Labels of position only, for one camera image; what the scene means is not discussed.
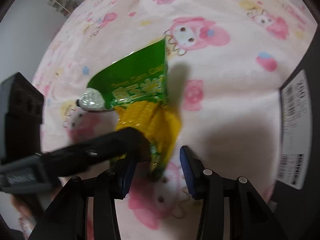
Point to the black cardboard storage box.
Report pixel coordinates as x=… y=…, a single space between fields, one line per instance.
x=296 y=192

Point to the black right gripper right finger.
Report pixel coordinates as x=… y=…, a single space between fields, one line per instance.
x=232 y=208

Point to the green yellow corn snack bag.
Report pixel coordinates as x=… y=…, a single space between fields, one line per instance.
x=136 y=88

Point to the person's left hand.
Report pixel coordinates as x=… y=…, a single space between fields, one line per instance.
x=21 y=207

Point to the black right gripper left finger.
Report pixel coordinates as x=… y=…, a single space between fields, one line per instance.
x=66 y=216

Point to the pink cartoon print blanket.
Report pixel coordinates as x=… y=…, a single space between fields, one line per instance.
x=227 y=60

